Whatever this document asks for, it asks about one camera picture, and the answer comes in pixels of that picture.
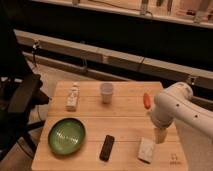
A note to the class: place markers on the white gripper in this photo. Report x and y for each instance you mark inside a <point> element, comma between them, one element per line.
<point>160,135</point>

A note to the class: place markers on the white sponge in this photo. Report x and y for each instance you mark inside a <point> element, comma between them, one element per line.
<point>146,150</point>

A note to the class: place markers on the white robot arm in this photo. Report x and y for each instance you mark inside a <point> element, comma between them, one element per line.
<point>174,102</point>

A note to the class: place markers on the green ceramic bowl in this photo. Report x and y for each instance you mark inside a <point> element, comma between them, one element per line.
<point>66,136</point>

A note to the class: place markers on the orange carrot toy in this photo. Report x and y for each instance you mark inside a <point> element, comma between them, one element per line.
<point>146,101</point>

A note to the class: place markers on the black remote control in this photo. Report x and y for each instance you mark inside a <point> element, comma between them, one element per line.
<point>106,148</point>

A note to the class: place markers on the white plastic cup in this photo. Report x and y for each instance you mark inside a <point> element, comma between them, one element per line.
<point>106,91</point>

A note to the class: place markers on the wooden table board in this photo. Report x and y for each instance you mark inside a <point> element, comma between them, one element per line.
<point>125,118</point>

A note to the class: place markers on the white squeeze bottle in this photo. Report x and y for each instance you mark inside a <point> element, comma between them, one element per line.
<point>72,99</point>

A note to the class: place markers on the black chair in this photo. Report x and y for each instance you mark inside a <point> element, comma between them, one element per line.
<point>20,91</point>

